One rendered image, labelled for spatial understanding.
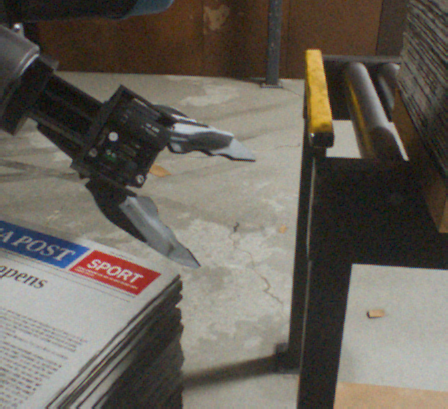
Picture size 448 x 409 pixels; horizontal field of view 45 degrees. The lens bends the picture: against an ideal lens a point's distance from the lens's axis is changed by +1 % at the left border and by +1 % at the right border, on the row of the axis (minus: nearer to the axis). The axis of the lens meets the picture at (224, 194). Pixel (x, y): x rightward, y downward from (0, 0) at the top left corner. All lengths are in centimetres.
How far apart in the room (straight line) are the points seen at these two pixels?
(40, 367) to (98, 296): 7
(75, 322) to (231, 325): 125
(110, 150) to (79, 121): 3
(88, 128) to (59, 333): 15
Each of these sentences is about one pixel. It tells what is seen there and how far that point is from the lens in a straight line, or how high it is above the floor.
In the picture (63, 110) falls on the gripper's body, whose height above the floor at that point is 92.
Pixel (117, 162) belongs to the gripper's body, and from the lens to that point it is 44.
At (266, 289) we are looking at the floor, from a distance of 173.
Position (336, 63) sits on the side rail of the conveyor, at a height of 80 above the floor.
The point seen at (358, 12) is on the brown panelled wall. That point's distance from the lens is 378.
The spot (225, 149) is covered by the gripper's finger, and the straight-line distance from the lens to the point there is 51.
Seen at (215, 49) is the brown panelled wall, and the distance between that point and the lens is 384.
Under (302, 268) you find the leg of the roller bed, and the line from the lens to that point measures 130.
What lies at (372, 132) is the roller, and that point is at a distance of 75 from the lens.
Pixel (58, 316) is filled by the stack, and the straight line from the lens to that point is 38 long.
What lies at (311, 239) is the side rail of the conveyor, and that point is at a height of 71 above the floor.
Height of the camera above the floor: 107
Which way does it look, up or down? 28 degrees down
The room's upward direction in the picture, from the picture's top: straight up
